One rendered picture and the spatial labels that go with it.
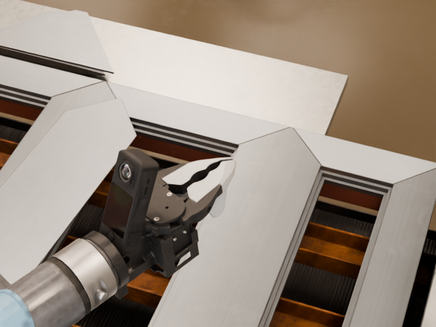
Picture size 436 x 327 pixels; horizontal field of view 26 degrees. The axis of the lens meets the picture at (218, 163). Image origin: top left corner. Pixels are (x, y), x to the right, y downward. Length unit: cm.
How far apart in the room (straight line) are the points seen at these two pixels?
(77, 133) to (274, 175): 44
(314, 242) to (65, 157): 56
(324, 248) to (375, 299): 31
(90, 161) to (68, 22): 56
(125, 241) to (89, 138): 101
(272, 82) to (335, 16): 147
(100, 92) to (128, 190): 113
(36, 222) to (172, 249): 84
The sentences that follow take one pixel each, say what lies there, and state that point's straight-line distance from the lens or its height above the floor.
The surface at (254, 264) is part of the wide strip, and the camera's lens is 181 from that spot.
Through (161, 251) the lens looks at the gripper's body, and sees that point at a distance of 109.
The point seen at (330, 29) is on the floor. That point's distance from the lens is 370.
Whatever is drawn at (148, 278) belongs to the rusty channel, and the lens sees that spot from 200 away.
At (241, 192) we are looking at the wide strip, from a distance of 193.
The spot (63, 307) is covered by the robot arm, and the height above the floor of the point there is 146.
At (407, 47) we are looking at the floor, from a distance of 366.
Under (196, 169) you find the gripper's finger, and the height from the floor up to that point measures 146.
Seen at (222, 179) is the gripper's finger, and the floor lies 146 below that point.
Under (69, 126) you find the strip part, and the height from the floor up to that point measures 85.
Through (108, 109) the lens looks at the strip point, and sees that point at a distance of 211.
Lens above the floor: 229
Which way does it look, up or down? 47 degrees down
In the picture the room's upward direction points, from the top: straight up
